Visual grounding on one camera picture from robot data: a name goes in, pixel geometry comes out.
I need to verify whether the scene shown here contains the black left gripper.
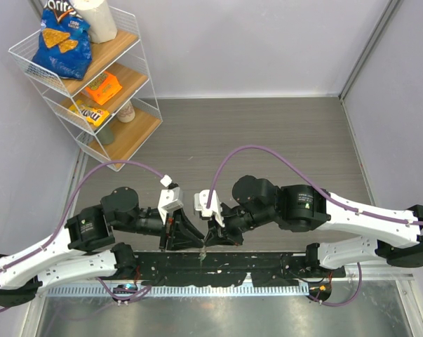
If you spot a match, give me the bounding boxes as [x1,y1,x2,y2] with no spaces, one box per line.
[116,207,206,251]

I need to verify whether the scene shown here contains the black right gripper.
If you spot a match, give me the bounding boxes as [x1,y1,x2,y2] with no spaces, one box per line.
[206,202,278,246]

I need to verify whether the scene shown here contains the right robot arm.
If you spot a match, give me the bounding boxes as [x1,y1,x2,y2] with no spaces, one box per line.
[166,176,423,277]

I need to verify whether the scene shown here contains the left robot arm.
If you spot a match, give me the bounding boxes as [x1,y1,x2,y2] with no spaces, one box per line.
[0,187,204,308]

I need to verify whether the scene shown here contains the beige paper cup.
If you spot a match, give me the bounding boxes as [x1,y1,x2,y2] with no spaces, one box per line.
[116,100,135,124]

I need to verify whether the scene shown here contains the yellow M&Ms candy bag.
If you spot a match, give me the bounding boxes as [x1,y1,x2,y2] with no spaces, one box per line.
[69,100,110,127]

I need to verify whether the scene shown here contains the orange Reeses candy bag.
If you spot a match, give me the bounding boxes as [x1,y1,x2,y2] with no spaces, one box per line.
[82,71,123,105]

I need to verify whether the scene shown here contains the blue Doritos chip bag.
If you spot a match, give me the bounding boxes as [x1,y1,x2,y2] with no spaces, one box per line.
[32,1,93,80]

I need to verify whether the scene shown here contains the paper towel roll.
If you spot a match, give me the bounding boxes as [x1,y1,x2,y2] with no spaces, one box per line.
[71,0,117,44]

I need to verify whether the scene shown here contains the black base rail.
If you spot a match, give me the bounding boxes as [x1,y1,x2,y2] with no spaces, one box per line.
[105,251,349,289]

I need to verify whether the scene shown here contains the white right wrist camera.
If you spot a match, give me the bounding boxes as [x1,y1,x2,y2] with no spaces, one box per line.
[193,190,225,228]

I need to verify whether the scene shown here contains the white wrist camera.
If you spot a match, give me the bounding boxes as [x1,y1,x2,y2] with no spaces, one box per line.
[157,175,184,224]
[193,190,225,228]

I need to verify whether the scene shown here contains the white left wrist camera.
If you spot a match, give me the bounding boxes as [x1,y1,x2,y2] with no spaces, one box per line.
[157,175,184,224]

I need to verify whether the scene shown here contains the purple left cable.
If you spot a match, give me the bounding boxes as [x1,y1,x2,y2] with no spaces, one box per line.
[0,160,168,315]

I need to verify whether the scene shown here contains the purple cable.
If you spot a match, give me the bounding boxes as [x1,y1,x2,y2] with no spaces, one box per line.
[207,145,423,227]
[0,160,168,315]

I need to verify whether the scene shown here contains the white slotted cable duct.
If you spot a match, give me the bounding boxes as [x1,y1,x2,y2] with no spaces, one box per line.
[46,282,309,298]

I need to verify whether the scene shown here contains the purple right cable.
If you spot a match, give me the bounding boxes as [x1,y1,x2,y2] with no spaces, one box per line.
[207,145,423,227]

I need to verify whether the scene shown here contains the white wire shelf rack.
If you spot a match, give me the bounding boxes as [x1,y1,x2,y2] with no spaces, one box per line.
[8,7,163,172]

